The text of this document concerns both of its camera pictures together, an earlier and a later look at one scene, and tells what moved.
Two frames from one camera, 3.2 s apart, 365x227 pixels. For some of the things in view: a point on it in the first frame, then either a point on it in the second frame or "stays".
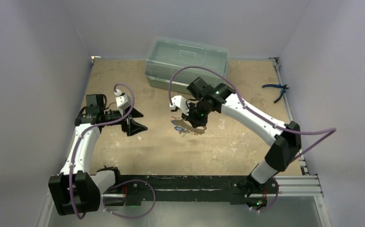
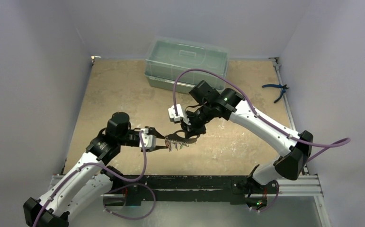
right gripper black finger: (196, 121) → (183, 134)
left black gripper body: (111, 116) → (130, 139)
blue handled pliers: (284, 88) stays
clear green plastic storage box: (164, 56) stays
